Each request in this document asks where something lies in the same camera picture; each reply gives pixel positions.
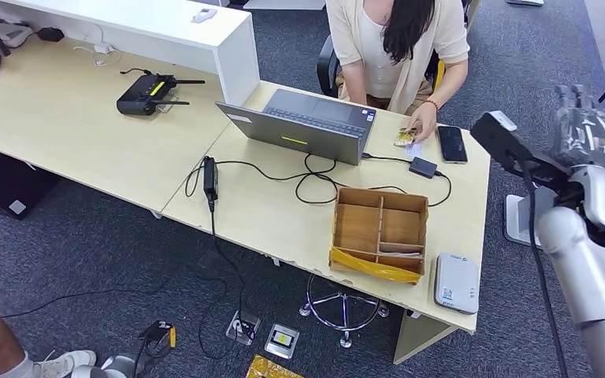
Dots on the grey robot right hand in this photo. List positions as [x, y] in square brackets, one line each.
[589, 135]

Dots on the person's left hand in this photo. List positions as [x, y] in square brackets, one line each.
[423, 122]

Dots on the yellowish room key card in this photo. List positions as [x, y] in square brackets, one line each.
[402, 138]

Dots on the white ID card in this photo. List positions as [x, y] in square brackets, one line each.
[414, 151]

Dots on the wooden divided box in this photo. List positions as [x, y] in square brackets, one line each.
[357, 227]

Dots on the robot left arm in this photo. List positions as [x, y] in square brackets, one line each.
[120, 368]

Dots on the person's right forearm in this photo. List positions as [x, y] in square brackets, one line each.
[354, 83]

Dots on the person's left forearm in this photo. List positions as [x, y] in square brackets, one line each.
[446, 83]

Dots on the pale key card stack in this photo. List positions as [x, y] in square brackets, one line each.
[401, 255]

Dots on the grey card reader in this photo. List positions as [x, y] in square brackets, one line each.
[456, 282]

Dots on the black smartphone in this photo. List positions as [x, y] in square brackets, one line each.
[452, 144]

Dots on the black USB hub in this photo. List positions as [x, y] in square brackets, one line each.
[422, 168]

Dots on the grey kiosk white base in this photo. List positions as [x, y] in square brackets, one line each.
[519, 219]

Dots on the black office chair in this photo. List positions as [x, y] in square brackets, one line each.
[326, 68]

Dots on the grey laptop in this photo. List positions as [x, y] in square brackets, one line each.
[302, 138]

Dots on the white floor plate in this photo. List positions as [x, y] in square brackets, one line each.
[526, 2]

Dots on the white furniture panel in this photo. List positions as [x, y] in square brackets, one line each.
[287, 4]

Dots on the wooden desk leg panel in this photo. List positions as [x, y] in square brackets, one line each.
[416, 339]

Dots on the black power brick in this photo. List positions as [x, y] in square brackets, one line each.
[210, 182]

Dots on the chrome stool base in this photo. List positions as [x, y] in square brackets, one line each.
[344, 342]

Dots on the small white remote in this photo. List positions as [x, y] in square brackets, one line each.
[204, 15]

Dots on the metal floor socket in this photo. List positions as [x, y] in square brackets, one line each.
[281, 340]

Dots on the white reception counter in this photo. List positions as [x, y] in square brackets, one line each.
[177, 36]

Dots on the clear lid floor socket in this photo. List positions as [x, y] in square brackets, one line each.
[240, 328]

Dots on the yellow floor tape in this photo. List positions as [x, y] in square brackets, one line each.
[271, 369]

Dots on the small black adapter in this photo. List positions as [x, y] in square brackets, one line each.
[51, 35]

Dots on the white plastic device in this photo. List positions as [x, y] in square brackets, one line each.
[14, 35]

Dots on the black computer case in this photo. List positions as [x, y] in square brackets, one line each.
[10, 188]

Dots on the white sneaker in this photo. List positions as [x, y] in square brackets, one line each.
[67, 362]

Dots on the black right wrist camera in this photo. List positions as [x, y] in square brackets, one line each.
[501, 141]

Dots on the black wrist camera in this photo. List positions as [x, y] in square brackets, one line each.
[154, 334]
[501, 141]

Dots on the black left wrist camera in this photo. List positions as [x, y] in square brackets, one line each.
[154, 334]

